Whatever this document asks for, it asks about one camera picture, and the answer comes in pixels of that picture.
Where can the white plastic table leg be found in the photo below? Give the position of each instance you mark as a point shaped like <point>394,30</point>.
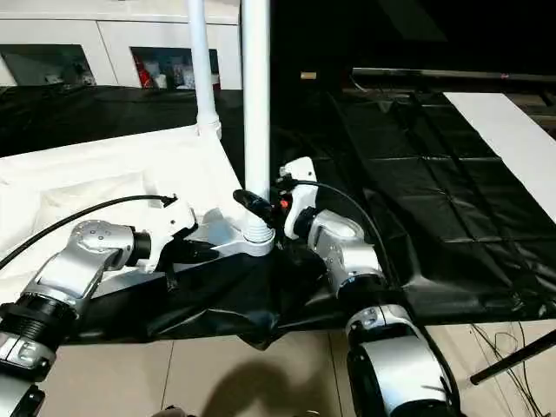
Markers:
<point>204,65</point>
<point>257,108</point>

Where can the white plastic table top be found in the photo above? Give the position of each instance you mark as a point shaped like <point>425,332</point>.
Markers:
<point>87,174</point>

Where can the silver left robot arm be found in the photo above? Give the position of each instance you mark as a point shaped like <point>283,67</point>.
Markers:
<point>74,269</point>

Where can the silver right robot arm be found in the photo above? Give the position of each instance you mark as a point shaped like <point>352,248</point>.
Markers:
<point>347,260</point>

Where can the black glossy mat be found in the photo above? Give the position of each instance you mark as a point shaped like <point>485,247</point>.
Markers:
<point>412,195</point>

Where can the white glass-door cabinet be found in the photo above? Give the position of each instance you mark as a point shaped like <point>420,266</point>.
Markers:
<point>108,30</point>

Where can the flat white board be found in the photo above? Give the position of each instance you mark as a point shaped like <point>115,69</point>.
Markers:
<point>508,130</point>

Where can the black metal stand bar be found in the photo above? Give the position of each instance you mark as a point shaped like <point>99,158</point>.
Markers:
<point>517,356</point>

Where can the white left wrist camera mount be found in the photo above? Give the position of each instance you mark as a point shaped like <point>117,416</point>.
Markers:
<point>169,230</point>

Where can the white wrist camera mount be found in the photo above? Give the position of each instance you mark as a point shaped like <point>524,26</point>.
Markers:
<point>302,178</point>
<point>169,230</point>

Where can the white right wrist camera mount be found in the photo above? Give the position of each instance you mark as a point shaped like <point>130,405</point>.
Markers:
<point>302,178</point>

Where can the long black metal rail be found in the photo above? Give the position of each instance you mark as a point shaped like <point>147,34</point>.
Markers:
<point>456,74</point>

